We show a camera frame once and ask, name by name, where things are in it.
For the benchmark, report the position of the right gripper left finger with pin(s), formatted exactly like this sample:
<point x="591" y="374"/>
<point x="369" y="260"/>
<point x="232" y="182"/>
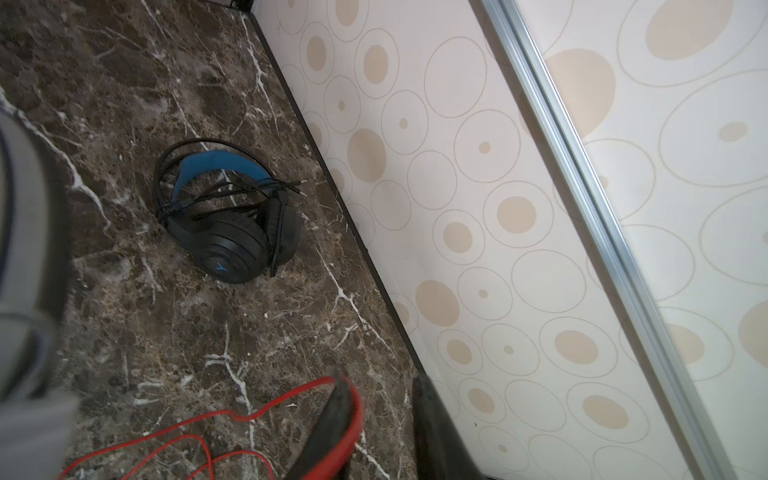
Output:
<point x="327" y="452"/>

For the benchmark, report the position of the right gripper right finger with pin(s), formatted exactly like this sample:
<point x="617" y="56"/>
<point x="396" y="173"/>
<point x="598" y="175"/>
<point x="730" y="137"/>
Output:
<point x="439" y="450"/>

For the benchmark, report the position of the black blue headphones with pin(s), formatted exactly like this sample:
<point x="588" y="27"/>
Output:
<point x="226" y="208"/>

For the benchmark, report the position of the white black headphones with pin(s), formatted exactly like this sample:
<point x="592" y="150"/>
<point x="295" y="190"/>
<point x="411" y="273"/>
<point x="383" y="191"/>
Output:
<point x="37" y="421"/>

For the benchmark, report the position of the silver aluminium back rail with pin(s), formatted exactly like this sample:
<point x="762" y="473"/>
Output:
<point x="643" y="323"/>

